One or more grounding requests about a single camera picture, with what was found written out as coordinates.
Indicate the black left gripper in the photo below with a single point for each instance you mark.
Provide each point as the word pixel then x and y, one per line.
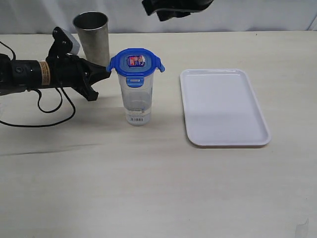
pixel 75 72

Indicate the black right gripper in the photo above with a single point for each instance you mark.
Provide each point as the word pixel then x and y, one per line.
pixel 168 9

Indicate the blue plastic container lid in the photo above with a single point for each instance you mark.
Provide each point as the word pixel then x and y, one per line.
pixel 135 64

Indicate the tall clear plastic container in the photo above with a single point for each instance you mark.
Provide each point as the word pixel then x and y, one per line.
pixel 137 98

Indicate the stainless steel tumbler cup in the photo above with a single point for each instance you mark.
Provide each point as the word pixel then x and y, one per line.
pixel 92 30

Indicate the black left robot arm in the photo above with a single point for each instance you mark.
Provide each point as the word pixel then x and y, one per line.
pixel 23 75

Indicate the white rectangular tray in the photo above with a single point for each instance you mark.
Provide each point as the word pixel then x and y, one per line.
pixel 221 109

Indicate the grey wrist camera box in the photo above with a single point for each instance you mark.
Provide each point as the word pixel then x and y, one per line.
pixel 64 42

